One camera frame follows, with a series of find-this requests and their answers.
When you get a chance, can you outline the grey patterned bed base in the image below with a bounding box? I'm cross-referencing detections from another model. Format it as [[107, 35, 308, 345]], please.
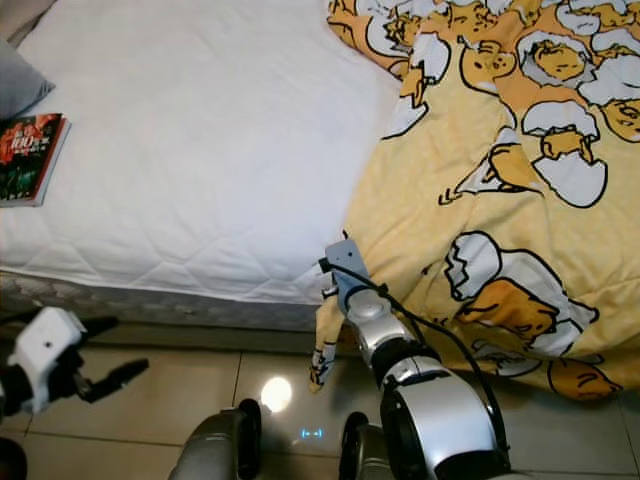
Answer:
[[0, 268, 326, 336]]

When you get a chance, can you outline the red and green book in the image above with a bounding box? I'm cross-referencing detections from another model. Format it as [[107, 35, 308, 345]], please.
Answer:
[[0, 112, 71, 208]]

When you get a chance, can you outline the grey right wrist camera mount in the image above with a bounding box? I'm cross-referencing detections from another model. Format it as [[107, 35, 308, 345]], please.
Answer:
[[320, 238, 371, 306]]

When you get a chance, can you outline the grey robot leg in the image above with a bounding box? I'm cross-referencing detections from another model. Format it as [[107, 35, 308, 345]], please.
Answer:
[[338, 410, 401, 480], [168, 398, 261, 480]]

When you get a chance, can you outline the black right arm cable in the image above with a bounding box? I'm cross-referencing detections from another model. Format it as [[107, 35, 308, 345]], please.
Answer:
[[323, 260, 516, 466]]

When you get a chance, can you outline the plain grey pillow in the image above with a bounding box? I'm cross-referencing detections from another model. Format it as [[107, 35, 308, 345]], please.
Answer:
[[0, 65, 56, 121]]

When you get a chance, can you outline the white quilted mattress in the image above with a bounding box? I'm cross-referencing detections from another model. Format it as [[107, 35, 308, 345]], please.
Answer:
[[0, 0, 401, 306]]

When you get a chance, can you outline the grey robot right leg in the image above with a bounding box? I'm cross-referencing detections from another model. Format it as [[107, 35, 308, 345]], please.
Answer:
[[338, 410, 401, 480]]

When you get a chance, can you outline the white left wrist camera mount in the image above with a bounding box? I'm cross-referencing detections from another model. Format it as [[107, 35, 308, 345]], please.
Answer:
[[10, 307, 88, 416]]

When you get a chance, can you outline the yellow cartoon egg blanket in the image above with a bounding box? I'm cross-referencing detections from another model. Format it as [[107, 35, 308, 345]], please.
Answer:
[[310, 0, 640, 401]]

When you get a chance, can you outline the grey robot left leg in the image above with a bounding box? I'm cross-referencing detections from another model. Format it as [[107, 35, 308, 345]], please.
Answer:
[[168, 398, 261, 480]]

